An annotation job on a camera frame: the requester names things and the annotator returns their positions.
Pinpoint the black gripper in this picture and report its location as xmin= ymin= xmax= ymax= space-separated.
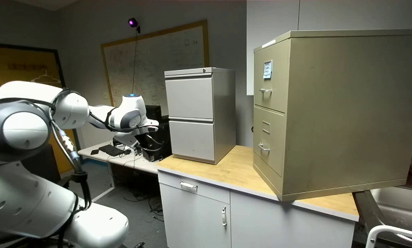
xmin=139 ymin=127 xmax=170 ymax=162

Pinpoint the beige drawer with plain label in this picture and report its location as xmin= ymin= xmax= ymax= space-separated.
xmin=251 ymin=105 xmax=287 ymax=179

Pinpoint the grey cabinet drawer front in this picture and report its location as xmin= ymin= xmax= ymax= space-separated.
xmin=167 ymin=119 xmax=216 ymax=163
xmin=163 ymin=76 xmax=214 ymax=123

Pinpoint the grey metal file cabinet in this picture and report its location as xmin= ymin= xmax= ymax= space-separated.
xmin=162 ymin=66 xmax=236 ymax=166

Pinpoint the beige drawer with blue label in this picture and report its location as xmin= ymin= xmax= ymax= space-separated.
xmin=251 ymin=39 xmax=291 ymax=115

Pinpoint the beige metal file cabinet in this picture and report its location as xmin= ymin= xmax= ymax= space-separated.
xmin=251 ymin=29 xmax=412 ymax=203

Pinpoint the black box on desk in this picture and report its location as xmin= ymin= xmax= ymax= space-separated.
xmin=141 ymin=104 xmax=173 ymax=163

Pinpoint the white office desk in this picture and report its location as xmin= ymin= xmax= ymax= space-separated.
xmin=75 ymin=139 xmax=161 ymax=177

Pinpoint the black keyboard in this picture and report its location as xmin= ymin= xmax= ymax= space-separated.
xmin=97 ymin=144 xmax=129 ymax=159

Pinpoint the light wooden countertop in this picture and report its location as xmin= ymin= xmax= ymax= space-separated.
xmin=155 ymin=145 xmax=360 ymax=248

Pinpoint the wood-framed whiteboard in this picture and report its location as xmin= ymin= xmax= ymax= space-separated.
xmin=99 ymin=18 xmax=210 ymax=116

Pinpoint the plain white counter door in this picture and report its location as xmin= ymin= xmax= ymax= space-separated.
xmin=228 ymin=192 xmax=356 ymax=248

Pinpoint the stainless steel sink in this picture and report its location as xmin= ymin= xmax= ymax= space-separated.
xmin=369 ymin=185 xmax=412 ymax=248

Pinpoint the white counter drawer with handle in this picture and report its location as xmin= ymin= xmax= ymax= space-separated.
xmin=158 ymin=171 xmax=231 ymax=204

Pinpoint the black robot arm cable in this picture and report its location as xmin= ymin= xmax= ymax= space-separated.
xmin=46 ymin=116 xmax=93 ymax=226

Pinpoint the white counter door with handle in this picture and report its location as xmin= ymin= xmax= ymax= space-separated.
xmin=158 ymin=184 xmax=232 ymax=248

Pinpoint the camera with purple light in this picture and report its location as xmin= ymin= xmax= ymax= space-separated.
xmin=125 ymin=15 xmax=143 ymax=35

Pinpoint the yellow board with black frame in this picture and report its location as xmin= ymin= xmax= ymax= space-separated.
xmin=0 ymin=42 xmax=79 ymax=177

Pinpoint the white metal tube frame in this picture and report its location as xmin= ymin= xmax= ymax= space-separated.
xmin=363 ymin=224 xmax=412 ymax=248

